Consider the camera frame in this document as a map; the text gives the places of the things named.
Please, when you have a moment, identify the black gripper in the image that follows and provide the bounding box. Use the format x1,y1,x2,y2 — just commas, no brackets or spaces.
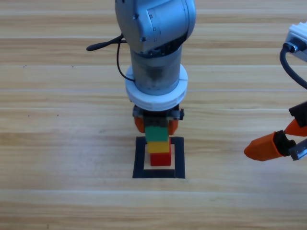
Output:
132,105,185,135
244,101,307,161

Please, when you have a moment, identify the green wooden block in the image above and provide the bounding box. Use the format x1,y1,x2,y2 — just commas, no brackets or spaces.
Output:
144,126,168,142

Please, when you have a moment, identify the yellow wooden block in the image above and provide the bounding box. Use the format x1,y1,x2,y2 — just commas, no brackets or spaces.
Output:
147,140,171,154

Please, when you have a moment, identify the red wooden block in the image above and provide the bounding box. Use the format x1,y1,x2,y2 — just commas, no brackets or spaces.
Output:
150,152,172,167

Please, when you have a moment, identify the black tape square outline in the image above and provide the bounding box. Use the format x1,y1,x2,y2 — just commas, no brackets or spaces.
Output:
132,136,186,179

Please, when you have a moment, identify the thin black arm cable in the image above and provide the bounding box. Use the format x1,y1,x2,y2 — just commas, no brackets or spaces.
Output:
116,40,136,82

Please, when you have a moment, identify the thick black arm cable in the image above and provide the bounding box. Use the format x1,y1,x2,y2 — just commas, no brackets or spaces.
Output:
85,34,128,52
279,42,307,90

